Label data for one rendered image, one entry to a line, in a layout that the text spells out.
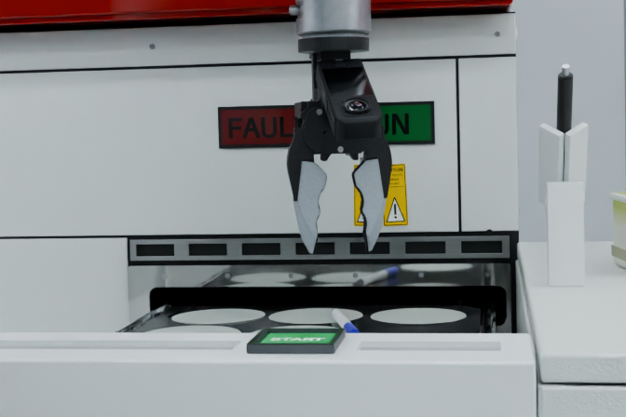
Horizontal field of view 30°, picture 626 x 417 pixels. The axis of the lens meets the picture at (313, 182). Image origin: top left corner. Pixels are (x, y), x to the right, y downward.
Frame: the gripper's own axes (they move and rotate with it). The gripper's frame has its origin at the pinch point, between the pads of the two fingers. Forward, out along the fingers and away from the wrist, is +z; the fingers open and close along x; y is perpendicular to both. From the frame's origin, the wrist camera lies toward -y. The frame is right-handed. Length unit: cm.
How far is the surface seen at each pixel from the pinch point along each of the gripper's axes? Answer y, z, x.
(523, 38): 153, -30, -68
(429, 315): 4.7, 8.6, -9.9
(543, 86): 152, -19, -72
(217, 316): 9.4, 8.6, 12.0
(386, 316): 5.4, 8.6, -5.4
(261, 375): -43.3, 3.6, 11.7
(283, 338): -38.7, 2.2, 9.8
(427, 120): 14.5, -11.6, -12.2
